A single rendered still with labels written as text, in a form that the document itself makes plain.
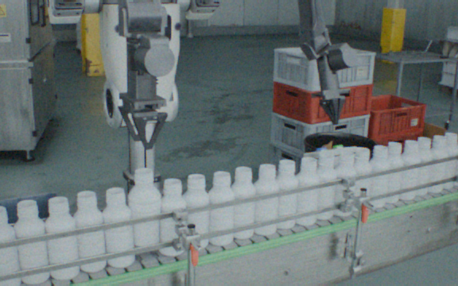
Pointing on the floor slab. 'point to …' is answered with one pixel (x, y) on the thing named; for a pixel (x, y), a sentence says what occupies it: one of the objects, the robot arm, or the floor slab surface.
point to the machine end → (13, 75)
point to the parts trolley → (422, 75)
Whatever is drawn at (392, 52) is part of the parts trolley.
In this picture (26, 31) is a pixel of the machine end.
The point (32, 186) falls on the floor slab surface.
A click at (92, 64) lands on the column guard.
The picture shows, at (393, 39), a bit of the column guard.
